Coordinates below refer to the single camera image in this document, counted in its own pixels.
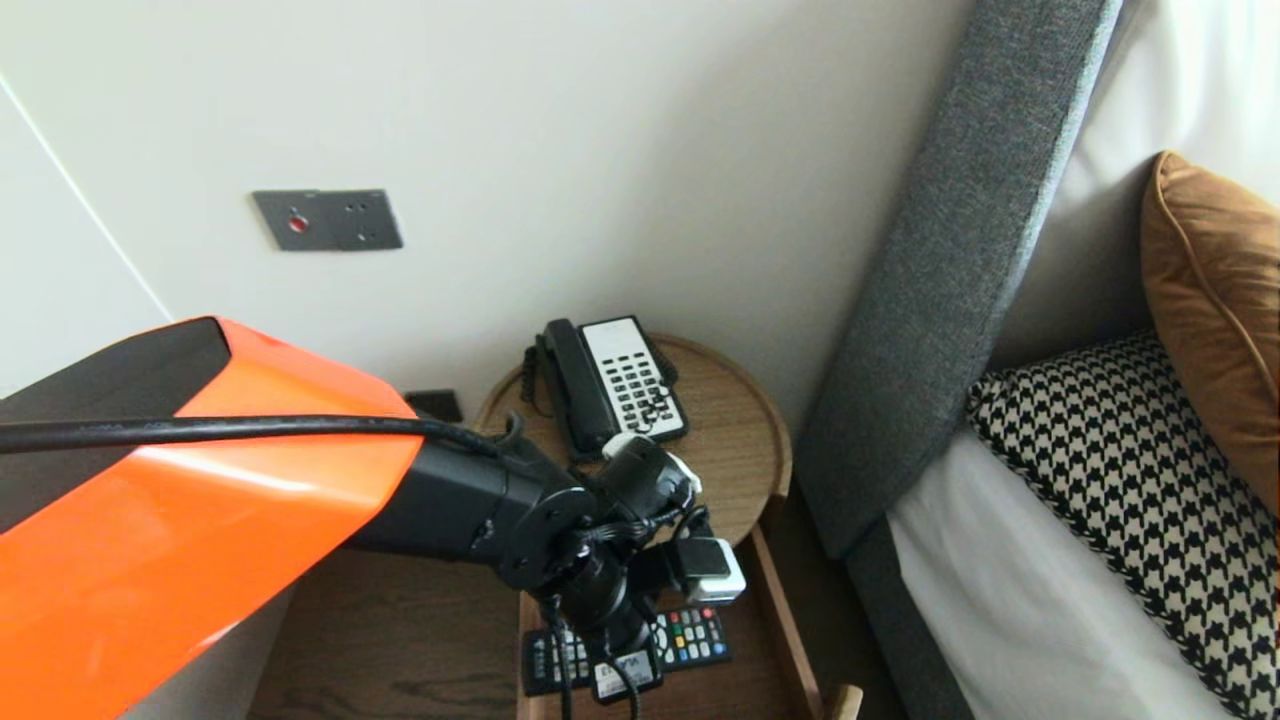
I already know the grey fabric bed frame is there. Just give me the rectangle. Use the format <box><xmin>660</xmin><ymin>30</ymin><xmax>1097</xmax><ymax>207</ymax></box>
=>
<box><xmin>845</xmin><ymin>520</ymin><xmax>976</xmax><ymax>720</ymax></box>

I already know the round wooden bedside table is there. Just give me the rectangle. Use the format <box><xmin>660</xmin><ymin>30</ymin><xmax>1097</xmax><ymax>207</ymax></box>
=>
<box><xmin>473</xmin><ymin>333</ymin><xmax>794</xmax><ymax>591</ymax></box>

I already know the wooden table drawer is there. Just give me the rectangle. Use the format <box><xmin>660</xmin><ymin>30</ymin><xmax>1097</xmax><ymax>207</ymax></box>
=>
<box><xmin>515</xmin><ymin>520</ymin><xmax>863</xmax><ymax>720</ymax></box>

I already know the black TV remote control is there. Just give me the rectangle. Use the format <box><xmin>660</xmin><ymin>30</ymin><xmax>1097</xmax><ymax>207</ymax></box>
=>
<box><xmin>522</xmin><ymin>605</ymin><xmax>733</xmax><ymax>698</ymax></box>

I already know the brown velvet cushion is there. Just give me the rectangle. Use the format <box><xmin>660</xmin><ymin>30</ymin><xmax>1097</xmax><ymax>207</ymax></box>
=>
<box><xmin>1140</xmin><ymin>150</ymin><xmax>1280</xmax><ymax>521</ymax></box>

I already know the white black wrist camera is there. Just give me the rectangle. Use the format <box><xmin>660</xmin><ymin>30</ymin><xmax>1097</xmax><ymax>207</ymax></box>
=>
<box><xmin>680</xmin><ymin>537</ymin><xmax>748</xmax><ymax>605</ymax></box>

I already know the grey fabric headboard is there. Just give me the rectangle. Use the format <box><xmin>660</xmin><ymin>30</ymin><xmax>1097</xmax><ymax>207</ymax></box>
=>
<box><xmin>795</xmin><ymin>0</ymin><xmax>1126</xmax><ymax>561</ymax></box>

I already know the black white houndstooth pillow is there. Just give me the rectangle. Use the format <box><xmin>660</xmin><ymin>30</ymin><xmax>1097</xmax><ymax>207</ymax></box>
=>
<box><xmin>965</xmin><ymin>330</ymin><xmax>1280</xmax><ymax>720</ymax></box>

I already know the white bed sheet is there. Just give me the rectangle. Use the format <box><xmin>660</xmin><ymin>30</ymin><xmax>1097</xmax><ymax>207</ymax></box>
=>
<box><xmin>885</xmin><ymin>425</ymin><xmax>1236</xmax><ymax>720</ymax></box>

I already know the grey switch plate red dot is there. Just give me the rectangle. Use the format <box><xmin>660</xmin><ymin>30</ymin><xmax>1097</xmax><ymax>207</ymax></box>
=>
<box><xmin>252</xmin><ymin>190</ymin><xmax>329</xmax><ymax>252</ymax></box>

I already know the plain grey wall switch plate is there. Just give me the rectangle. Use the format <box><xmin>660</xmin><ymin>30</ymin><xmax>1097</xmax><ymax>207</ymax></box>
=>
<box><xmin>320</xmin><ymin>188</ymin><xmax>404</xmax><ymax>250</ymax></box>

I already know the dark grey power socket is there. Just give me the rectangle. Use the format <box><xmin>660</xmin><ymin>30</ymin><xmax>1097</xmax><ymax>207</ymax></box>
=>
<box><xmin>405</xmin><ymin>390</ymin><xmax>464</xmax><ymax>423</ymax></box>

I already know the large white pillow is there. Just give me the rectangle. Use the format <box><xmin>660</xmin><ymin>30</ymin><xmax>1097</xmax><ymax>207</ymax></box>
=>
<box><xmin>990</xmin><ymin>0</ymin><xmax>1280</xmax><ymax>371</ymax></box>

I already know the black telephone handset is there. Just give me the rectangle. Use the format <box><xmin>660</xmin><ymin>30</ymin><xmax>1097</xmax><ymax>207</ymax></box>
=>
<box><xmin>543</xmin><ymin>318</ymin><xmax>621</xmax><ymax>456</ymax></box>

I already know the black and white telephone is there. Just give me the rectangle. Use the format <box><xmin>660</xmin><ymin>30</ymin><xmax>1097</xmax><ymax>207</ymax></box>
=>
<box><xmin>535</xmin><ymin>316</ymin><xmax>691</xmax><ymax>466</ymax></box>

